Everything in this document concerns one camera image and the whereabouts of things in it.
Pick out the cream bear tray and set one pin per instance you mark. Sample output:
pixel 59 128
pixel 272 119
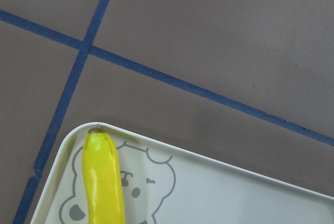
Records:
pixel 166 184

